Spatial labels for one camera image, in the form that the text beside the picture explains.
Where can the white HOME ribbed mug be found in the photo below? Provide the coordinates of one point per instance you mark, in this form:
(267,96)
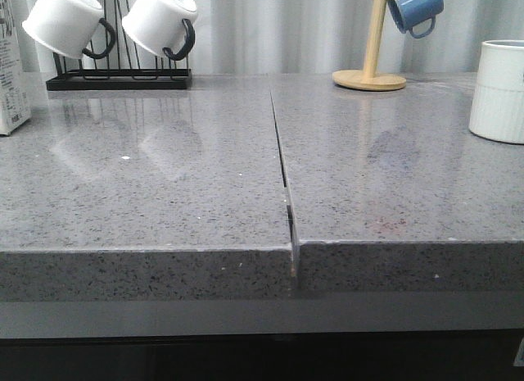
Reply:
(497,105)

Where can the blue white milk carton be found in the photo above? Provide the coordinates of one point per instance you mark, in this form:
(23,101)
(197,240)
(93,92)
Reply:
(15,109)

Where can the wooden mug tree stand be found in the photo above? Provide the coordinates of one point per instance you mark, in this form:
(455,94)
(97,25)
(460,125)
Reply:
(368,79)

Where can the blue enamel mug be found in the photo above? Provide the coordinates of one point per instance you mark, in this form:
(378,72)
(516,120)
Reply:
(407,14)

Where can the black wire mug rack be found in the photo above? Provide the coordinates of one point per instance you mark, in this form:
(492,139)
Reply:
(128,66)

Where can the white mug black handle right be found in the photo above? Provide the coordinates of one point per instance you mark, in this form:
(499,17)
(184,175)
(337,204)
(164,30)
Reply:
(164,28)

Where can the white mug black handle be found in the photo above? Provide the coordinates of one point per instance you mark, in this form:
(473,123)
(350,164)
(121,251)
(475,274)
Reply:
(67,26)
(164,28)

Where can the white mug black handle left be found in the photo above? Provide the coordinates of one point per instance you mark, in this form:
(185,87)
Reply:
(67,26)

